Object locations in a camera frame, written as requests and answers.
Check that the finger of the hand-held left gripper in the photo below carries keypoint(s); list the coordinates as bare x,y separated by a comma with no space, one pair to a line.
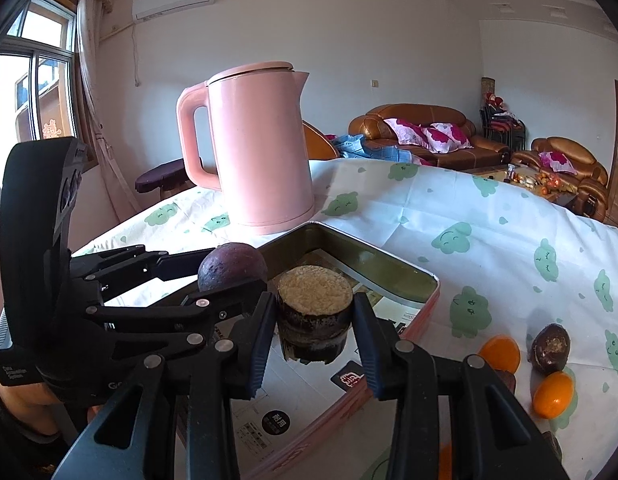
139,260
209,310

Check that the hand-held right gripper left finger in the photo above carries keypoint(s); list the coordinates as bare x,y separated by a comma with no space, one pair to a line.
259,345

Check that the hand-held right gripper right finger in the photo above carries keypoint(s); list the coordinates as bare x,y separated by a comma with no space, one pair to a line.
367,350

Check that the purple passion fruit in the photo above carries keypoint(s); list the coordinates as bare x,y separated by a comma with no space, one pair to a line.
229,265

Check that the pink tin box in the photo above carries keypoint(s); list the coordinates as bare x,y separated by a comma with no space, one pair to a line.
389,270

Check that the dark brown water chestnut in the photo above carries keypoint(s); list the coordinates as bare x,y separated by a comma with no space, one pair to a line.
549,350

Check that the person's left forearm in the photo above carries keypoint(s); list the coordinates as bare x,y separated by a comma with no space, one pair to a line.
24,405

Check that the printed paper liner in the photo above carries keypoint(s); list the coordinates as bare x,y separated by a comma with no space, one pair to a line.
289,410

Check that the dark round stool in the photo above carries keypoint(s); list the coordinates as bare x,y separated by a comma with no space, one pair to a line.
159,175

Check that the pink electric kettle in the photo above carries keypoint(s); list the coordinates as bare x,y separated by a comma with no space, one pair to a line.
259,150

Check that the white green-printed tablecloth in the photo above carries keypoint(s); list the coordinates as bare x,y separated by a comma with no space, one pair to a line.
439,200

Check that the window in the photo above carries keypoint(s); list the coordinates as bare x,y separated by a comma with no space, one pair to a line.
39,85

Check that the brown leather chair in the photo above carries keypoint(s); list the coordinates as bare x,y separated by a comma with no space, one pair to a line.
319,145

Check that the blue checked cloth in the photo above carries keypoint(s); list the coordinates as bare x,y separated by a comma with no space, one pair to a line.
374,150

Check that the beige curtain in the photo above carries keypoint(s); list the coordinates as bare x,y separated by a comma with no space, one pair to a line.
89,60

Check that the small brown round fruit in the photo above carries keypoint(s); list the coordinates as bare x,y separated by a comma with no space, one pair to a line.
551,447

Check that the wooden coffee table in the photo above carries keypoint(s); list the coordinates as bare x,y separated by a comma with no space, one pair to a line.
494,172

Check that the pink floral pillow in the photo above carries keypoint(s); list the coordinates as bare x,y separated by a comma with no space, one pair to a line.
554,162
446,137
406,132

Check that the assorted small snacks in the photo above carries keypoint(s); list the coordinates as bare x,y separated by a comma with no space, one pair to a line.
539,180

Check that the brown leather sofa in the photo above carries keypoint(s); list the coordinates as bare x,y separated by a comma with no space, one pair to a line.
414,112

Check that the stacked dark chairs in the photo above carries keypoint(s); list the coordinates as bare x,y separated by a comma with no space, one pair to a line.
504,125

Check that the brown leather armchair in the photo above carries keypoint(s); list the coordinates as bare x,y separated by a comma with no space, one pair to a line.
589,190

